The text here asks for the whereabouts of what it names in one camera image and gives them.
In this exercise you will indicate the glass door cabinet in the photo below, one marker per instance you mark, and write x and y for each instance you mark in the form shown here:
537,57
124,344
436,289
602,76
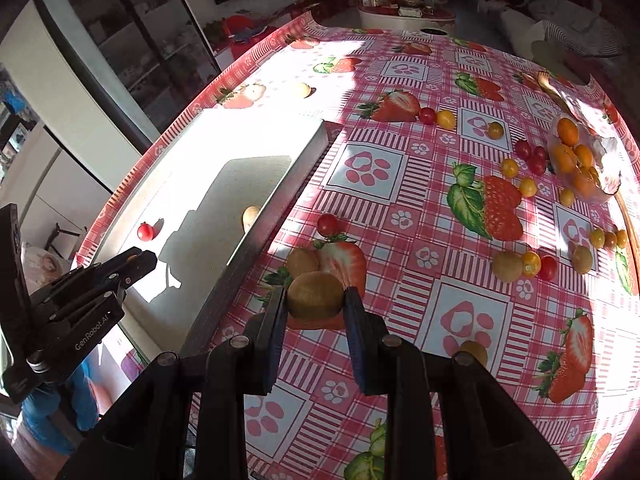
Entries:
135,50

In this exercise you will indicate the clear glass bowl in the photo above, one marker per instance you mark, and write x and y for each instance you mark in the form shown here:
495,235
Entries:
609,160

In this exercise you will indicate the white oval coffee table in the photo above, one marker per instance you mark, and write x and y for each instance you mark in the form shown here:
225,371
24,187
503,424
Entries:
400,22

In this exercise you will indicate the cluttered shelf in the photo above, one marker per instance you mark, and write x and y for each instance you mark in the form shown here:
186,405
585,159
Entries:
12,125

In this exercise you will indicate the strawberry print checked tablecloth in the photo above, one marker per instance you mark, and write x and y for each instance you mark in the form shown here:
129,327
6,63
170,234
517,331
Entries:
400,240

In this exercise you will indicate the red stool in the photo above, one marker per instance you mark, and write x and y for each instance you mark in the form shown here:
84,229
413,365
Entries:
239,25

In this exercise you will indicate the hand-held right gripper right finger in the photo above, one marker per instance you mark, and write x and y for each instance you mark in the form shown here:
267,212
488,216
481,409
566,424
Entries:
356,347

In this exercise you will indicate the white rectangular tray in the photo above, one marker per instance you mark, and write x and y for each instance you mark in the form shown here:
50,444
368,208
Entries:
225,195

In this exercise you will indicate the pale sofa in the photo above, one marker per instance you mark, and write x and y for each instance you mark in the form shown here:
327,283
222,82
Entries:
565,27

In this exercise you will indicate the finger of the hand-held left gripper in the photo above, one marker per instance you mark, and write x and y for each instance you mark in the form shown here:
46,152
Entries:
112,264
135,272

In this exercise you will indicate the yellow cherry tomato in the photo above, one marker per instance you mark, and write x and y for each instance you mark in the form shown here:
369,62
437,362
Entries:
621,238
531,263
509,168
446,118
567,197
528,187
495,130
610,240
597,238

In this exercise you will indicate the pile of small oranges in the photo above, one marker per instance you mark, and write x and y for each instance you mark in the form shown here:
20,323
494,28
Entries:
567,131

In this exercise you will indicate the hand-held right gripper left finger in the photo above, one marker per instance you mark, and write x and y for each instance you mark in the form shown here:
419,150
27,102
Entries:
275,345

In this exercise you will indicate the red cherry tomato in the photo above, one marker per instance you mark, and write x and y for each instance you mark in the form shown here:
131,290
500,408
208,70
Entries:
327,223
548,267
427,115
537,165
523,149
145,231
540,152

